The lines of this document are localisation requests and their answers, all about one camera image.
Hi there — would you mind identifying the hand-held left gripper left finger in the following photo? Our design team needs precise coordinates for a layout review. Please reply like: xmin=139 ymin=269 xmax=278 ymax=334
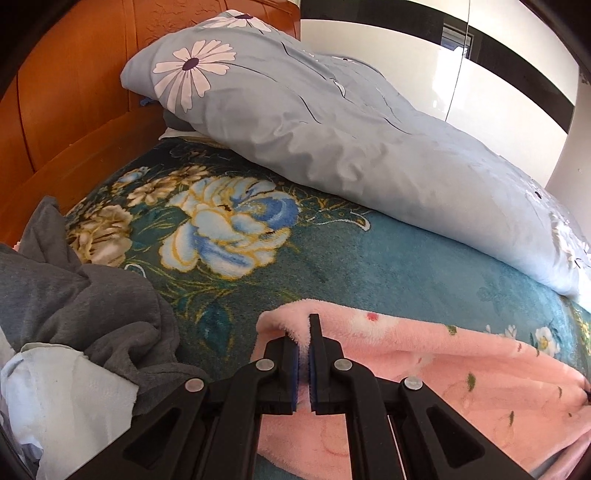
xmin=65 ymin=335 xmax=301 ymax=480

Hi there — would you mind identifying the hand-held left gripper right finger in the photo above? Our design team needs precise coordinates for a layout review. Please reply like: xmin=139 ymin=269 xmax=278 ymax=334
xmin=308 ymin=314 xmax=539 ymax=480

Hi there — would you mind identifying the pink fleece garment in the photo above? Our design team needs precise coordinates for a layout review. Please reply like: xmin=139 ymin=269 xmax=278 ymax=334
xmin=256 ymin=299 xmax=591 ymax=480

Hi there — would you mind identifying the teal floral blanket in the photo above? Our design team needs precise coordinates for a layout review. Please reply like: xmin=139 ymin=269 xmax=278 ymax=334
xmin=62 ymin=136 xmax=591 ymax=480

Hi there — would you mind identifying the grey knit garment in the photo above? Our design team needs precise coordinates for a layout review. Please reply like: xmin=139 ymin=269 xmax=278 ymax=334
xmin=0 ymin=196 xmax=208 ymax=416

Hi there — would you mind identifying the grey-blue daisy print quilt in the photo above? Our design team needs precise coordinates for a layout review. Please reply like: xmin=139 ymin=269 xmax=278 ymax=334
xmin=121 ymin=10 xmax=591 ymax=298

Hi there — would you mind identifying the light blue garment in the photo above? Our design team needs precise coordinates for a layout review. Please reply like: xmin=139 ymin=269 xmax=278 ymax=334
xmin=0 ymin=323 xmax=139 ymax=480

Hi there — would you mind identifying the white and black wardrobe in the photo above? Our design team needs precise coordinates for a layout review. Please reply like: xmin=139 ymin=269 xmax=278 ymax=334
xmin=300 ymin=0 xmax=583 ymax=190

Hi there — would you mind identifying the wooden headboard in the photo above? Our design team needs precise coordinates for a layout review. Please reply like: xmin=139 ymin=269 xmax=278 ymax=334
xmin=0 ymin=0 xmax=301 ymax=245

